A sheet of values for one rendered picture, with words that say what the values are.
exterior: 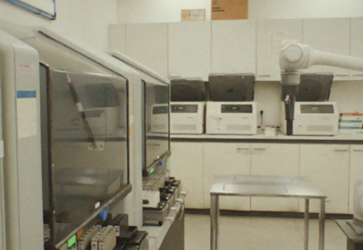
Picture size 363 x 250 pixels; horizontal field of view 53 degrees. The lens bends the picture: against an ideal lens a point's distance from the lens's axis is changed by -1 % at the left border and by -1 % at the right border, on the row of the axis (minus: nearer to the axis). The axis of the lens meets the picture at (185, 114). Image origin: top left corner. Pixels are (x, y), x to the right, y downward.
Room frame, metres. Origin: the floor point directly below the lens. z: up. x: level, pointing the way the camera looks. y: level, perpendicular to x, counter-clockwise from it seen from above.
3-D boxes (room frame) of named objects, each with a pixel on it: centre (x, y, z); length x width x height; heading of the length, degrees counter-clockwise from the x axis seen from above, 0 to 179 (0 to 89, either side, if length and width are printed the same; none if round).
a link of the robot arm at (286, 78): (1.74, -0.50, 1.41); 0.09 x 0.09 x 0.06
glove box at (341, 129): (4.22, -1.89, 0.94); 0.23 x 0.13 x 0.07; 86
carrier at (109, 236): (1.18, 0.26, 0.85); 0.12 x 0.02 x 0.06; 173
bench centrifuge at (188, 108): (4.34, 0.04, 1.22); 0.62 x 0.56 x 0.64; 170
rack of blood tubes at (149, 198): (1.75, 0.28, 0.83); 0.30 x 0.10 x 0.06; 82
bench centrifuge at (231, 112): (4.26, -0.54, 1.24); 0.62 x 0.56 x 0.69; 172
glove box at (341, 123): (4.22, -1.91, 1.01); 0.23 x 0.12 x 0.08; 81
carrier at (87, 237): (1.19, 0.33, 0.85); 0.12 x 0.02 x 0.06; 172
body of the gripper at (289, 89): (1.74, -0.50, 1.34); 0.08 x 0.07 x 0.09; 150
